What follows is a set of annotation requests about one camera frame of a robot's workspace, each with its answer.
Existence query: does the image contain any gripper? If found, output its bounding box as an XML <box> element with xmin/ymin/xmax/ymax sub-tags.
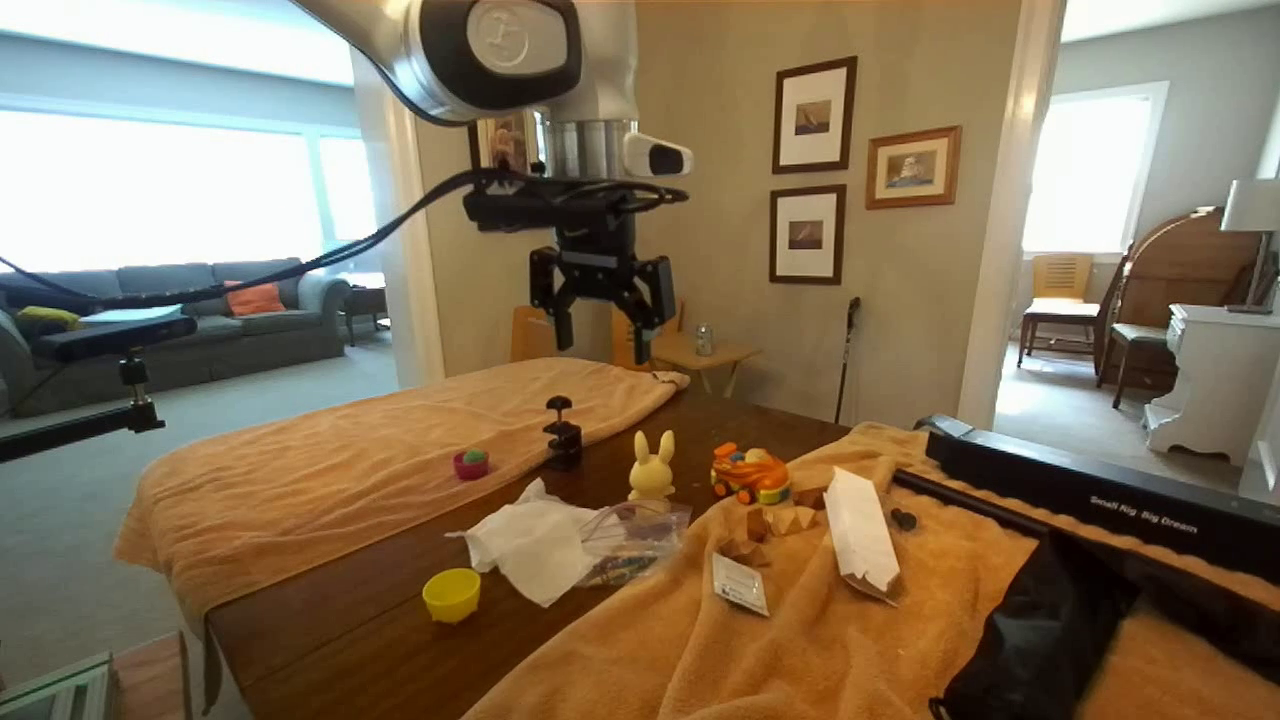
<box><xmin>529</xmin><ymin>228</ymin><xmax>678</xmax><ymax>367</ymax></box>

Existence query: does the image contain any yellow rabbit doll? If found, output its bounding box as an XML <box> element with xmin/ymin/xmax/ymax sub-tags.
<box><xmin>627</xmin><ymin>429</ymin><xmax>678</xmax><ymax>505</ymax></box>

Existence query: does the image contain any wooden chair back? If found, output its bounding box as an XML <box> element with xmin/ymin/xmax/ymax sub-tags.
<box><xmin>509</xmin><ymin>304</ymin><xmax>562</xmax><ymax>364</ymax></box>

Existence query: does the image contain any small wooden folding table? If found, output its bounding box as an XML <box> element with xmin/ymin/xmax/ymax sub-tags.
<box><xmin>649</xmin><ymin>329</ymin><xmax>762</xmax><ymax>400</ymax></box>

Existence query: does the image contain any black clamp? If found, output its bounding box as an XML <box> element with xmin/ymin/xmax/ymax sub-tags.
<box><xmin>542</xmin><ymin>394</ymin><xmax>585</xmax><ymax>472</ymax></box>

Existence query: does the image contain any dark framed picture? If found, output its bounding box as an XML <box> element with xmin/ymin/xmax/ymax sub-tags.
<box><xmin>768</xmin><ymin>183</ymin><xmax>848</xmax><ymax>287</ymax></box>
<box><xmin>771</xmin><ymin>55</ymin><xmax>859</xmax><ymax>176</ymax></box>

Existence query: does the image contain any dark side table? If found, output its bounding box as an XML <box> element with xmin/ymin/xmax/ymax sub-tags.
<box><xmin>341</xmin><ymin>284</ymin><xmax>390</xmax><ymax>347</ymax></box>

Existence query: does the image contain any orange toy car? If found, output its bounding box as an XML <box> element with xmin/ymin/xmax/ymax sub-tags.
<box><xmin>709</xmin><ymin>442</ymin><xmax>794</xmax><ymax>507</ymax></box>

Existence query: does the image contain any black cane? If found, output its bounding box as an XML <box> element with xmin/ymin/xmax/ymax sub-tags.
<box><xmin>834</xmin><ymin>296</ymin><xmax>862</xmax><ymax>426</ymax></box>

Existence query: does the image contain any clear plastic bag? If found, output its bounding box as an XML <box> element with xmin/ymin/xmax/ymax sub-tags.
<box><xmin>574</xmin><ymin>499</ymin><xmax>694</xmax><ymax>590</ymax></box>

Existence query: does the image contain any white tissue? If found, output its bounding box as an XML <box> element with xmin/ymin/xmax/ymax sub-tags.
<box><xmin>444</xmin><ymin>477</ymin><xmax>603</xmax><ymax>609</ymax></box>

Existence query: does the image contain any heap of wooden blocks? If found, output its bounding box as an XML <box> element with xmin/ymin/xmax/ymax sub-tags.
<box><xmin>719</xmin><ymin>486</ymin><xmax>833</xmax><ymax>567</ymax></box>

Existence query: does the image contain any orange towel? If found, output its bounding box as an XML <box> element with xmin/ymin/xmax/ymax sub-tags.
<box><xmin>114</xmin><ymin>357</ymin><xmax>692</xmax><ymax>623</ymax></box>
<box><xmin>463</xmin><ymin>420</ymin><xmax>1280</xmax><ymax>720</ymax></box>

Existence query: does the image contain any small white packet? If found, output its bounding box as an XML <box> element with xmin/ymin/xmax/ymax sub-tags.
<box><xmin>711</xmin><ymin>551</ymin><xmax>772</xmax><ymax>618</ymax></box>

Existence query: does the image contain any wooden framed picture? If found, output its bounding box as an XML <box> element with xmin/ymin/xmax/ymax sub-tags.
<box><xmin>865</xmin><ymin>125</ymin><xmax>963</xmax><ymax>211</ymax></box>

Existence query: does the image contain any yellow plastic cup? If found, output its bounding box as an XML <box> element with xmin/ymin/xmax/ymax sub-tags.
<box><xmin>421</xmin><ymin>567</ymin><xmax>483</xmax><ymax>626</ymax></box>

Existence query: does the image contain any orange cushion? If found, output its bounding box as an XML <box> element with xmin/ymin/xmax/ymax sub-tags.
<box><xmin>222</xmin><ymin>279</ymin><xmax>288</xmax><ymax>319</ymax></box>

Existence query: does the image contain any grey sofa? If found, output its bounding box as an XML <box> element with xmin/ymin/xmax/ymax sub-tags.
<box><xmin>0</xmin><ymin>257</ymin><xmax>352</xmax><ymax>420</ymax></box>

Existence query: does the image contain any white paper bag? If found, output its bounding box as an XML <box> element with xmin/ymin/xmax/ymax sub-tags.
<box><xmin>822</xmin><ymin>466</ymin><xmax>902</xmax><ymax>607</ymax></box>

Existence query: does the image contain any black rod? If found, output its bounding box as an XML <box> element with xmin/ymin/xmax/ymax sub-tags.
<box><xmin>892</xmin><ymin>467</ymin><xmax>1053</xmax><ymax>542</ymax></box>

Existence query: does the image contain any light wooden chair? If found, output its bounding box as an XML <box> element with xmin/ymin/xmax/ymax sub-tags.
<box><xmin>1017</xmin><ymin>251</ymin><xmax>1102</xmax><ymax>370</ymax></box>

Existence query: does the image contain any large window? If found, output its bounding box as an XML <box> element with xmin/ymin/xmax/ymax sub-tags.
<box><xmin>0</xmin><ymin>94</ymin><xmax>378</xmax><ymax>277</ymax></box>

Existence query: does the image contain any white framed window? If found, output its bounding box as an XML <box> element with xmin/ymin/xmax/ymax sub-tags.
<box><xmin>1021</xmin><ymin>81</ymin><xmax>1170</xmax><ymax>257</ymax></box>

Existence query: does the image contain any long black box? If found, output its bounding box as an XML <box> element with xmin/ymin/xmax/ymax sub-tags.
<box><xmin>914</xmin><ymin>413</ymin><xmax>1280</xmax><ymax>587</ymax></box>

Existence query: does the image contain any dark wooden chair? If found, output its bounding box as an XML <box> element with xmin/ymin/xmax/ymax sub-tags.
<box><xmin>1096</xmin><ymin>244</ymin><xmax>1173</xmax><ymax>410</ymax></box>

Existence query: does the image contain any yellow green cushion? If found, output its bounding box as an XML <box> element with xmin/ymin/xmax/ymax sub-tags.
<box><xmin>14</xmin><ymin>304</ymin><xmax>83</xmax><ymax>337</ymax></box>

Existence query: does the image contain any wooden roll-top desk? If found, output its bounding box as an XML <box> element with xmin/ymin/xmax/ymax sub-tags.
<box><xmin>1094</xmin><ymin>206</ymin><xmax>1267</xmax><ymax>397</ymax></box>

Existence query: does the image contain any white desk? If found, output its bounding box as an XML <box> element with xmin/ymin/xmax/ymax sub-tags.
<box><xmin>1144</xmin><ymin>302</ymin><xmax>1280</xmax><ymax>467</ymax></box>

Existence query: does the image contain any table lamp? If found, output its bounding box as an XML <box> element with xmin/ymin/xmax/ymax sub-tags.
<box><xmin>1221</xmin><ymin>177</ymin><xmax>1280</xmax><ymax>317</ymax></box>

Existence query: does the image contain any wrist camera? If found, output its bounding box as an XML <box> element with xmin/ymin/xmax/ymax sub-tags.
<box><xmin>462</xmin><ymin>174</ymin><xmax>646</xmax><ymax>234</ymax></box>

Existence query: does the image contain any camera on mount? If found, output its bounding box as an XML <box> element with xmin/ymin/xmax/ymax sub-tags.
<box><xmin>0</xmin><ymin>314</ymin><xmax>199</xmax><ymax>467</ymax></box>

